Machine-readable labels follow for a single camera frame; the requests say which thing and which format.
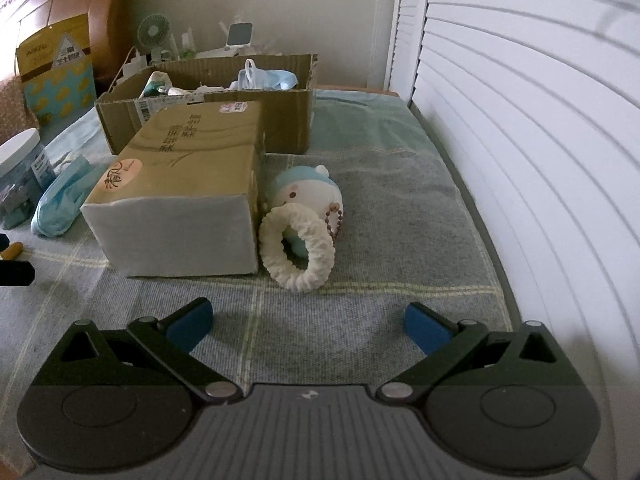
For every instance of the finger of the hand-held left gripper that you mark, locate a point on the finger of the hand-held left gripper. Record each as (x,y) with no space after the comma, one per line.
(15,272)

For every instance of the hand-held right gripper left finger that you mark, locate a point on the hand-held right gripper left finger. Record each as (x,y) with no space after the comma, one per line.
(192,327)

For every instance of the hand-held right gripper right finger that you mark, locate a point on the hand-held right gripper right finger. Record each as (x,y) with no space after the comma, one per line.
(425,330)

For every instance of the white knitted scrunchie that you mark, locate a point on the white knitted scrunchie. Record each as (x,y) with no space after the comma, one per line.
(320,255)

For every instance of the blue and white plush toy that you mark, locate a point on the blue and white plush toy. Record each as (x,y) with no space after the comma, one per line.
(310,192)

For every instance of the cardboard box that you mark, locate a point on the cardboard box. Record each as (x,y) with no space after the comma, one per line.
(290,120)

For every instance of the white tissue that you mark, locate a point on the white tissue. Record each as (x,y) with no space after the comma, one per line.
(205,89)

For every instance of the blue face mask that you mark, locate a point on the blue face mask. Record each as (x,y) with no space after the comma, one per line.
(60,200)
(272,79)

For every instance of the small orange earplug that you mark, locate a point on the small orange earplug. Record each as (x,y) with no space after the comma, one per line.
(12,250)

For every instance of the folded blue face mask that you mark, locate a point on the folded blue face mask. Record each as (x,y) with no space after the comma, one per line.
(60,200)

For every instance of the blue grey plaid blanket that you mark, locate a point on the blue grey plaid blanket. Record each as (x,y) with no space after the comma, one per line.
(390,240)

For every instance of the clear jar with white lid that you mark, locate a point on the clear jar with white lid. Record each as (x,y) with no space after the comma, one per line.
(17,147)

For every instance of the brown floral cloth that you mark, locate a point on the brown floral cloth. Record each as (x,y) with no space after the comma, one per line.
(12,105)

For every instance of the brown paper tissue pack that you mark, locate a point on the brown paper tissue pack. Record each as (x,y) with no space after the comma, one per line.
(190,160)

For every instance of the yellow paper bag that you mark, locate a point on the yellow paper bag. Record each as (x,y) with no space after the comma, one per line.
(55,85)

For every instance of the white power strip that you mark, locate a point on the white power strip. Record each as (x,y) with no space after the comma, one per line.
(134,65)

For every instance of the white louvered closet door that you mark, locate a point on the white louvered closet door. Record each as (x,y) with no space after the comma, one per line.
(407,25)
(540,110)

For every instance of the small green desk fan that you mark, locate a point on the small green desk fan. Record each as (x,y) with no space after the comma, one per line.
(151,30)

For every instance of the white stand with grey device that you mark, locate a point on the white stand with grey device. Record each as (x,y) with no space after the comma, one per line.
(240,34)

